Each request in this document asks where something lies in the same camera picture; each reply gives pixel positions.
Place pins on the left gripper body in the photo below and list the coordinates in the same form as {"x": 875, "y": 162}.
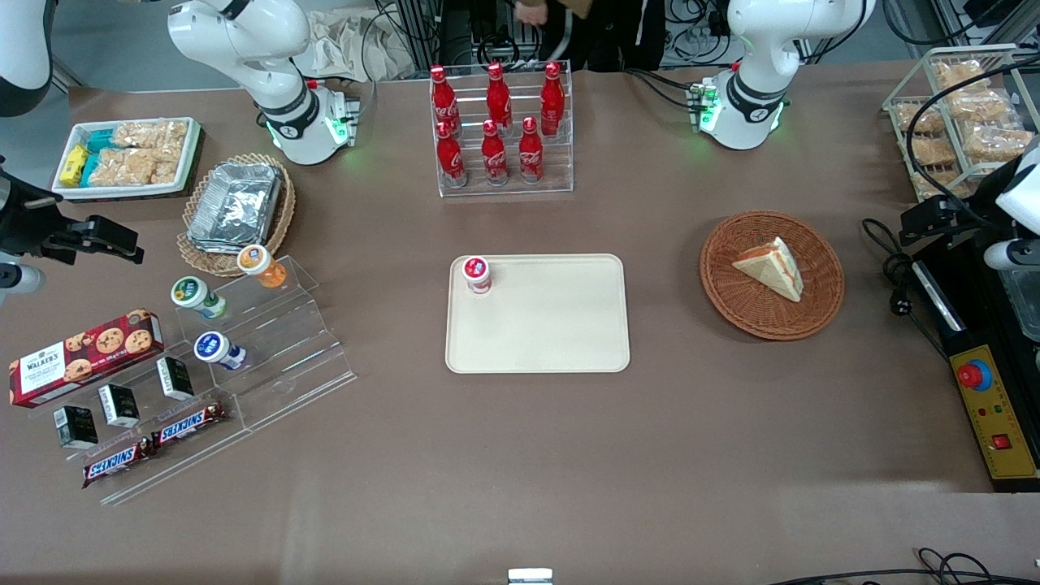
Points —
{"x": 974, "y": 219}

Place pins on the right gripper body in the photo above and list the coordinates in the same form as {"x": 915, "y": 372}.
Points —
{"x": 26, "y": 223}

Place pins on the triangular sandwich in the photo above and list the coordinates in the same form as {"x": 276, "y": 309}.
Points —
{"x": 772, "y": 264}

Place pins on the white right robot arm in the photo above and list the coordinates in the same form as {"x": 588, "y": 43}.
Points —
{"x": 244, "y": 41}

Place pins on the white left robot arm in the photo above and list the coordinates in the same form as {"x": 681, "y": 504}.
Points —
{"x": 760, "y": 49}

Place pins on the white rectangular snack tray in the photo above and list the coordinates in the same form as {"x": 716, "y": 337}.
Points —
{"x": 191, "y": 154}

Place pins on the light tan wicker basket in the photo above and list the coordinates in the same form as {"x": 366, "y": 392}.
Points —
{"x": 280, "y": 227}

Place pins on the brown round wicker basket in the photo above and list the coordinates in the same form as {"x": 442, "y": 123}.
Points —
{"x": 756, "y": 313}

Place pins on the beige plastic tray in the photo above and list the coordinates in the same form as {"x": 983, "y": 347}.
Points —
{"x": 544, "y": 325}

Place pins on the bagged fried snack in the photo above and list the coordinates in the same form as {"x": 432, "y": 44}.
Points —
{"x": 934, "y": 185}
{"x": 995, "y": 145}
{"x": 963, "y": 75}
{"x": 983, "y": 106}
{"x": 920, "y": 118}
{"x": 934, "y": 150}

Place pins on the teal snack pack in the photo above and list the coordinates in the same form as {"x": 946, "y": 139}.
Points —
{"x": 91, "y": 169}
{"x": 101, "y": 140}

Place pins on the clear bag rice crackers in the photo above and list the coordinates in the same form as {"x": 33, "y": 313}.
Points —
{"x": 126, "y": 166}
{"x": 150, "y": 134}

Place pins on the yellow snack pack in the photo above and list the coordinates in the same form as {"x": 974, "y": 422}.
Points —
{"x": 75, "y": 165}

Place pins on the green yogurt cup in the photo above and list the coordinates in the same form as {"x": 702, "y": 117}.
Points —
{"x": 195, "y": 295}

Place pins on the black appliance with yellow panel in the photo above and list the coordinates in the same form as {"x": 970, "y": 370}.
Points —
{"x": 975, "y": 325}

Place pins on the clear plastic container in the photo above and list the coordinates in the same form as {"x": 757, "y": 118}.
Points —
{"x": 1024, "y": 305}

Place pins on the red Walkers cookie box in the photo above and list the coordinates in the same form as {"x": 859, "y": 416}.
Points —
{"x": 81, "y": 357}

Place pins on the aluminium foil container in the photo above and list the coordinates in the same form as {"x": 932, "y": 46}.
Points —
{"x": 236, "y": 207}

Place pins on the blue yogurt cup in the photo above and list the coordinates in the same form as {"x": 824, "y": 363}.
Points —
{"x": 215, "y": 349}

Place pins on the small black box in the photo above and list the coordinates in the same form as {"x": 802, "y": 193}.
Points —
{"x": 119, "y": 406}
{"x": 175, "y": 378}
{"x": 75, "y": 426}

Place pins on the orange drink bottle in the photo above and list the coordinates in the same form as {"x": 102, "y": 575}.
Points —
{"x": 262, "y": 266}

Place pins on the red emergency stop button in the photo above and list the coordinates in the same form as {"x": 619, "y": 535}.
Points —
{"x": 973, "y": 375}

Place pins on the Snickers bar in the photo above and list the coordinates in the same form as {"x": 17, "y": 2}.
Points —
{"x": 118, "y": 463}
{"x": 187, "y": 424}

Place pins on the clear acrylic stepped stand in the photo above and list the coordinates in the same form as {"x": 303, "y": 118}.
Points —
{"x": 292, "y": 357}

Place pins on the crumpled beige bag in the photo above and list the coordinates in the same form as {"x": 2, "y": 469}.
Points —
{"x": 349, "y": 45}

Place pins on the red cola bottle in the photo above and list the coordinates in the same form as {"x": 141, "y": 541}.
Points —
{"x": 449, "y": 158}
{"x": 494, "y": 158}
{"x": 443, "y": 97}
{"x": 530, "y": 154}
{"x": 497, "y": 97}
{"x": 552, "y": 101}

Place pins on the red lid yogurt cup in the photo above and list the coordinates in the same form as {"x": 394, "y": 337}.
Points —
{"x": 476, "y": 272}

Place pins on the clear acrylic bottle rack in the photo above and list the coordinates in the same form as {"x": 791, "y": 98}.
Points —
{"x": 561, "y": 179}

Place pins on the person in dark clothes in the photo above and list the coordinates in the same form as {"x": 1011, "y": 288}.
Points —
{"x": 601, "y": 36}

